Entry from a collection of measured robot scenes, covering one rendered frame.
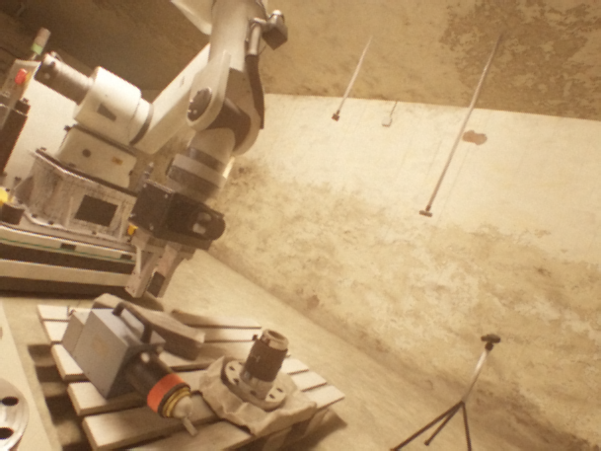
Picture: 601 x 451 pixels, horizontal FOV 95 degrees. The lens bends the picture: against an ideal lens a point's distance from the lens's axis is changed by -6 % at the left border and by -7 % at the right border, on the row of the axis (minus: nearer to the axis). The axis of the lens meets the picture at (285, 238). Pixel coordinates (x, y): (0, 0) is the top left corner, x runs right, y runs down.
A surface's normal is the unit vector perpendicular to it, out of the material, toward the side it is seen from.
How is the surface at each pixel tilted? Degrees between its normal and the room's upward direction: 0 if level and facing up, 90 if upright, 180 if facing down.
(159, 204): 90
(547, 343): 90
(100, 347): 90
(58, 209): 90
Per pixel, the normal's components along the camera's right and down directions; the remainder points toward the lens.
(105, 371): -0.41, -0.19
